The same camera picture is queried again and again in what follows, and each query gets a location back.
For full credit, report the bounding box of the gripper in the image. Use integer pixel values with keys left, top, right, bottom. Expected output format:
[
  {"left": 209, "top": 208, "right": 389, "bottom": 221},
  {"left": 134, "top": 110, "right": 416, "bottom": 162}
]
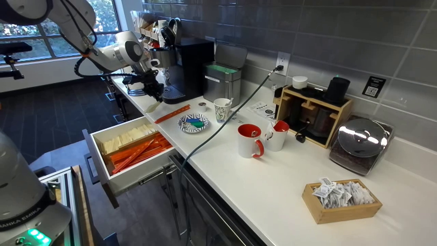
[{"left": 135, "top": 69, "right": 165, "bottom": 103}]

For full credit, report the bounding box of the heap of cream wrapped knives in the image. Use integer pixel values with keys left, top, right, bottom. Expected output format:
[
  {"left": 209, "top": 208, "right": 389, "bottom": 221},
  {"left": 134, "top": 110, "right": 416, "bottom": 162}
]
[{"left": 100, "top": 123, "right": 158, "bottom": 154}]

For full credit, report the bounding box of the heap of orange wrapped knives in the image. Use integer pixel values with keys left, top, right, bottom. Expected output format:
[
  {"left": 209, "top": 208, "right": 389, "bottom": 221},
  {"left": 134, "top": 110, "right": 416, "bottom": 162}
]
[{"left": 109, "top": 133, "right": 173, "bottom": 175}]

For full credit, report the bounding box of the white drawer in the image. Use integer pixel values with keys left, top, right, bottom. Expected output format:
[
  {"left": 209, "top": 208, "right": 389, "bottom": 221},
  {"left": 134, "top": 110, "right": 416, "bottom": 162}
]
[{"left": 82, "top": 115, "right": 179, "bottom": 209}]

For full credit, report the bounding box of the white bowl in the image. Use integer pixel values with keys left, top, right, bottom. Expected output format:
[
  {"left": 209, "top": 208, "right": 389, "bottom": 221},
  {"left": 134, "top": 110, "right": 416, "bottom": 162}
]
[{"left": 126, "top": 82, "right": 148, "bottom": 97}]

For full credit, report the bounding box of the orange wrapped knife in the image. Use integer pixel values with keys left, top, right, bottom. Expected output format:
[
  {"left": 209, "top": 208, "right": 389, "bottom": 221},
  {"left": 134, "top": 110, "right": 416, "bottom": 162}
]
[{"left": 154, "top": 104, "right": 191, "bottom": 124}]

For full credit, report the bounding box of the steel cup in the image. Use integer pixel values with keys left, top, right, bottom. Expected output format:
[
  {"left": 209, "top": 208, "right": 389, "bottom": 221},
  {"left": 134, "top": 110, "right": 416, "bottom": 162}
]
[{"left": 150, "top": 47, "right": 177, "bottom": 68}]

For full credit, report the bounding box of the black coffee machine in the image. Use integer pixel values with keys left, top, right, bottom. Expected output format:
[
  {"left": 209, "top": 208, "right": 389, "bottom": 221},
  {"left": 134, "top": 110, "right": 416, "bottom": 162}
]
[{"left": 150, "top": 37, "right": 215, "bottom": 105}]

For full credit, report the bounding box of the patterned paper plate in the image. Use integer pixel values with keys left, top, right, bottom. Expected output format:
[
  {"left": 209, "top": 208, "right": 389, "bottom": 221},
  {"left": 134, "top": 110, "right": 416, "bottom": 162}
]
[{"left": 177, "top": 113, "right": 210, "bottom": 134}]

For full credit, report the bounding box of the wooden snack rack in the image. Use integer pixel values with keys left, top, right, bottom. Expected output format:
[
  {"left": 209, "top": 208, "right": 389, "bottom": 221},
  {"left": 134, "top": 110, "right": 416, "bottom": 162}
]
[{"left": 131, "top": 10, "right": 171, "bottom": 49}]

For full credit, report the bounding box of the steel bin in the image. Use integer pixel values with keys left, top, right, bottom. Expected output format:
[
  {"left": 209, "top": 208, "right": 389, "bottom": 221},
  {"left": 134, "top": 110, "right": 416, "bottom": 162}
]
[{"left": 203, "top": 43, "right": 248, "bottom": 108}]

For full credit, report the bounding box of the printed paper cup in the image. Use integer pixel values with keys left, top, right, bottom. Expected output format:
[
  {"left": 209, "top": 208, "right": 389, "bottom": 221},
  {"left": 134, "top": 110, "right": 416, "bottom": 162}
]
[{"left": 214, "top": 98, "right": 233, "bottom": 123}]

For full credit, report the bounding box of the steel bin lid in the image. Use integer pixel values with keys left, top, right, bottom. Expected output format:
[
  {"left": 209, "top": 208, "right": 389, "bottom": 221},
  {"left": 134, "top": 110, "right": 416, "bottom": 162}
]
[{"left": 214, "top": 43, "right": 248, "bottom": 69}]

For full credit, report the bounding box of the white paper leaflet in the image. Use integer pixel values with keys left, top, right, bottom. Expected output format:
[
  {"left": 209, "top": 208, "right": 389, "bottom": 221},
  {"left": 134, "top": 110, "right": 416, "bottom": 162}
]
[{"left": 246, "top": 101, "right": 277, "bottom": 120}]

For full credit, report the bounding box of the window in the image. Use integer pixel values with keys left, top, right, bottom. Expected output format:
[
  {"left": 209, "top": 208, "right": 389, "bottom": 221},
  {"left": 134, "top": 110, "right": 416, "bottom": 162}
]
[{"left": 0, "top": 0, "right": 121, "bottom": 61}]

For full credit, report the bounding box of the white mug with red inside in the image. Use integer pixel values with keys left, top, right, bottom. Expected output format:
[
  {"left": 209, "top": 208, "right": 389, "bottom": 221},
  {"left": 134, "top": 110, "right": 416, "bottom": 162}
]
[{"left": 265, "top": 120, "right": 290, "bottom": 152}]

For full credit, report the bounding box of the dark appliance door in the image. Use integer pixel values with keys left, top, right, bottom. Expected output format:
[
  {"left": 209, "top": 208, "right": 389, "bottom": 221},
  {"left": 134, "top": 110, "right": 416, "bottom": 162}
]
[{"left": 171, "top": 155, "right": 268, "bottom": 246}]

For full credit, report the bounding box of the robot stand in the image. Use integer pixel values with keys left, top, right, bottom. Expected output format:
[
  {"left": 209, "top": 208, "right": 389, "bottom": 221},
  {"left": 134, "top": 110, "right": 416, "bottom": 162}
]
[{"left": 33, "top": 165, "right": 120, "bottom": 246}]

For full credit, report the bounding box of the small white cup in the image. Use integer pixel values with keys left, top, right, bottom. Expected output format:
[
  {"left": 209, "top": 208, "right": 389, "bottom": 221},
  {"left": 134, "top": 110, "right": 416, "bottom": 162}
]
[{"left": 292, "top": 76, "right": 309, "bottom": 90}]

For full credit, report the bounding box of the black cylinder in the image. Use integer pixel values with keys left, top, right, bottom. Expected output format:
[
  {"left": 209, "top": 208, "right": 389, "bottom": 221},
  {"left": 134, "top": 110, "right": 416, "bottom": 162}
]
[{"left": 324, "top": 77, "right": 351, "bottom": 103}]

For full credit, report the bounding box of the wooden organiser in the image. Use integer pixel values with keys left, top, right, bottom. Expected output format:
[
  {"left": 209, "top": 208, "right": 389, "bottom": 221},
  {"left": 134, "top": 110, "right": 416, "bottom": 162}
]
[{"left": 273, "top": 84, "right": 354, "bottom": 149}]

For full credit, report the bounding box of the glass jar with steel lid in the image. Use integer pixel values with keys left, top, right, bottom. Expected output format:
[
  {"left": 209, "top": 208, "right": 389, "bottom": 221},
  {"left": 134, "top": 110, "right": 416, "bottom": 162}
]
[{"left": 329, "top": 115, "right": 395, "bottom": 176}]

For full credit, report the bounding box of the heap of white sachets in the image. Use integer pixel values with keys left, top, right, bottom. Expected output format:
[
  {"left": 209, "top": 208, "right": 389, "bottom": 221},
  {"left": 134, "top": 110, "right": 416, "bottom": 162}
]
[{"left": 312, "top": 177, "right": 375, "bottom": 209}]

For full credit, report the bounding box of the wooden box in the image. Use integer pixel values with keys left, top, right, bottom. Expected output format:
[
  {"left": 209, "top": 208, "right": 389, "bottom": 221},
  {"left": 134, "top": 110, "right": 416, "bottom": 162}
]
[{"left": 301, "top": 178, "right": 383, "bottom": 225}]

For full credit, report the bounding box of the grey cable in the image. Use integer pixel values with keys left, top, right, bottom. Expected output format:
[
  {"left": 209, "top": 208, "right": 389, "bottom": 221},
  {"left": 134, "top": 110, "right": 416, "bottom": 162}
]
[{"left": 178, "top": 65, "right": 284, "bottom": 246}]

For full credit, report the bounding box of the dark drawer handle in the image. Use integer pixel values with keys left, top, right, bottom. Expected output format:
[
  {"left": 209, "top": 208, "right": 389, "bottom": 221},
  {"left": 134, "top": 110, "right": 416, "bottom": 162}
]
[{"left": 84, "top": 153, "right": 100, "bottom": 185}]

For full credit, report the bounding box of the white mug with red handle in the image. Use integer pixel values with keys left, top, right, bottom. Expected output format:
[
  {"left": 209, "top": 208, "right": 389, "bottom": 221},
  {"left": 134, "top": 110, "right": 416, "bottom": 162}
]
[{"left": 238, "top": 123, "right": 265, "bottom": 159}]

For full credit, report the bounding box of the steel door handle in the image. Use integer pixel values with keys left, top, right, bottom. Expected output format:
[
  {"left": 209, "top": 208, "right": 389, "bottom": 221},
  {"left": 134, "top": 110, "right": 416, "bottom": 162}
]
[{"left": 169, "top": 155, "right": 255, "bottom": 246}]

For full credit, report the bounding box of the white wall socket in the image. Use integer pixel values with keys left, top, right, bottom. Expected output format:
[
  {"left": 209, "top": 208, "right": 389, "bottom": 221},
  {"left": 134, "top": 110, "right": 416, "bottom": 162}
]
[{"left": 276, "top": 51, "right": 291, "bottom": 76}]

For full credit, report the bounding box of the camera on mount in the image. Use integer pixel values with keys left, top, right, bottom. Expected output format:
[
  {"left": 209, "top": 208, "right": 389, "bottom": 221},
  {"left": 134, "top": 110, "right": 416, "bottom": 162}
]
[{"left": 0, "top": 42, "right": 33, "bottom": 80}]

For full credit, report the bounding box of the black wall sign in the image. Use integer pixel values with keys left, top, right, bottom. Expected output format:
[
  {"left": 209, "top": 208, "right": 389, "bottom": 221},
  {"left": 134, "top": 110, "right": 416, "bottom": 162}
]
[{"left": 362, "top": 76, "right": 387, "bottom": 99}]

